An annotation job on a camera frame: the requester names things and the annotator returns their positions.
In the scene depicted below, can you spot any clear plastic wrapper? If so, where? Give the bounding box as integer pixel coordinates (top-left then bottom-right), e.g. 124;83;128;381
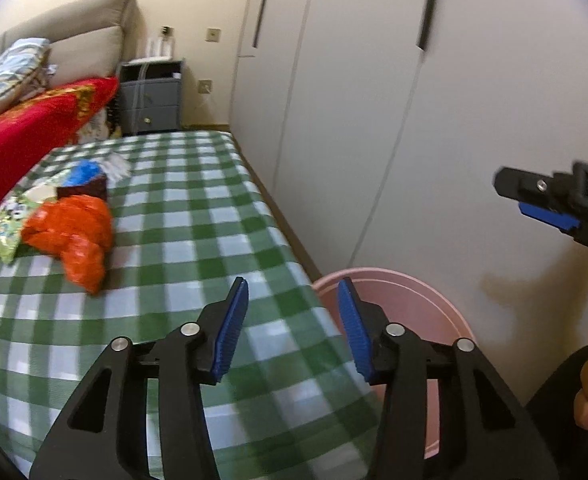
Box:
101;155;132;181

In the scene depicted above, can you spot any orange plastic bag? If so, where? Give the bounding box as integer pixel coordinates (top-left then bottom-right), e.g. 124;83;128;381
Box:
21;195;115;295

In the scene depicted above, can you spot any green and white packet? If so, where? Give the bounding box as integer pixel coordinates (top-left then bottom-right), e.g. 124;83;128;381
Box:
21;167;82;202

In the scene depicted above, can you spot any pink bucket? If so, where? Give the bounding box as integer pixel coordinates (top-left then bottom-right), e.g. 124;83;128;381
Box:
311;267;477;461

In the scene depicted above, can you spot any blue plastic bag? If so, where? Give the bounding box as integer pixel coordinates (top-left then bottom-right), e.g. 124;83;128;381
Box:
66;160;106;188

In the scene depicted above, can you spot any plaid quilt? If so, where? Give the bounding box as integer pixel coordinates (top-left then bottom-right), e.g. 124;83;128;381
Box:
0;37;57;116

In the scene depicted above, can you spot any grey nightstand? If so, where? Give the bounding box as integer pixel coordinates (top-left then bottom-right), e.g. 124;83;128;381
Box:
116;58;185;136

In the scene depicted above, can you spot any floral bed sheet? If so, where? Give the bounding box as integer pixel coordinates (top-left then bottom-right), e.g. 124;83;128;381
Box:
76;105;125;143

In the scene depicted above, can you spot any beige upholstered headboard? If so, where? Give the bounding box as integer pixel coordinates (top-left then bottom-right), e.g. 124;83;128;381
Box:
0;0;140;78

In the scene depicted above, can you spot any dark brown wrapper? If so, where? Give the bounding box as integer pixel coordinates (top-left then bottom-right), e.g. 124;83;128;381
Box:
56;175;109;202

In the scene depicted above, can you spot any panda print packet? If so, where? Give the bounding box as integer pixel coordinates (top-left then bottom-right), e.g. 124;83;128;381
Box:
0;195;40;265

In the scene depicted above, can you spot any white wardrobe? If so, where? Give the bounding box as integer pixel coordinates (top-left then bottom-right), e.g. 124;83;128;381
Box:
229;0;588;411

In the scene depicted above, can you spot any beige cushion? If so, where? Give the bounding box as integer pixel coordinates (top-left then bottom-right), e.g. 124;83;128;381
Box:
49;25;126;81

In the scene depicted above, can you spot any white router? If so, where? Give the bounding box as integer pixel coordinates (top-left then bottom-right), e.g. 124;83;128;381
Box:
144;36;175;63

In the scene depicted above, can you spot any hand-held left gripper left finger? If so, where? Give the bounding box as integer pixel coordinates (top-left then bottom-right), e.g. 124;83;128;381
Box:
29;276;250;480

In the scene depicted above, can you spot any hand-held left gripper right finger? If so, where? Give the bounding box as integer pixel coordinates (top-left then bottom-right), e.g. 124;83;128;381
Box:
336;276;560;480

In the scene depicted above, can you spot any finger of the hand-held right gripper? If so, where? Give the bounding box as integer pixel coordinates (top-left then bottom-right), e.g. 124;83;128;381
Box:
519;202;582;236
492;166;576;211

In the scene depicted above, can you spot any red floral blanket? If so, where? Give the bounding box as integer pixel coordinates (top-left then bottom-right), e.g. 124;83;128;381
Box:
0;76;121;238

